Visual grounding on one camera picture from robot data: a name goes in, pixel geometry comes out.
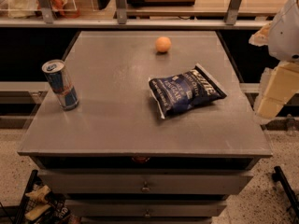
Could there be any grey drawer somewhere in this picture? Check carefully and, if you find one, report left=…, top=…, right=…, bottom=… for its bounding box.
left=66, top=200, right=226, bottom=217
left=39, top=170, right=252, bottom=195

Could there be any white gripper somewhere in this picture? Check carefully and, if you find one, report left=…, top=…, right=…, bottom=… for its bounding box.
left=249, top=0, right=299, bottom=119

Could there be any clear plastic box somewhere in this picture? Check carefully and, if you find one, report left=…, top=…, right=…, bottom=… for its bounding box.
left=0, top=0, right=79, bottom=19

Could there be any orange ball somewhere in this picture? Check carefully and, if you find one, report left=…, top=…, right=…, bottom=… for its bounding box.
left=155, top=36, right=171, bottom=53

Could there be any blue chip bag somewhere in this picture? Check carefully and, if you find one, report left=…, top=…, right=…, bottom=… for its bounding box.
left=149, top=63, right=227, bottom=119

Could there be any lower grey drawer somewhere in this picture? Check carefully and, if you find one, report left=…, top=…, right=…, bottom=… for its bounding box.
left=66, top=200, right=226, bottom=217

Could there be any grey drawer cabinet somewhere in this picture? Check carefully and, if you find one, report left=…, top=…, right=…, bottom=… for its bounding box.
left=19, top=31, right=272, bottom=224

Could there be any metal shelf rail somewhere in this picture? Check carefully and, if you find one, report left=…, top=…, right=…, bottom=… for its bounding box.
left=0, top=19, right=269, bottom=30

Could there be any upper grey drawer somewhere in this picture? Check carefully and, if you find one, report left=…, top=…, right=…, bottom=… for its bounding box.
left=39, top=170, right=252, bottom=195

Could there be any black frame right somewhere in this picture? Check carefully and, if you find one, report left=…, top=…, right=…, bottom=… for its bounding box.
left=272, top=166, right=299, bottom=217

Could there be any black wire basket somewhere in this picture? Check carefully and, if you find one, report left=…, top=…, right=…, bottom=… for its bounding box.
left=13, top=170, right=71, bottom=224

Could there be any red bull can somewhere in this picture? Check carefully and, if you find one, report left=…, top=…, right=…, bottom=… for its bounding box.
left=42, top=60, right=78, bottom=110

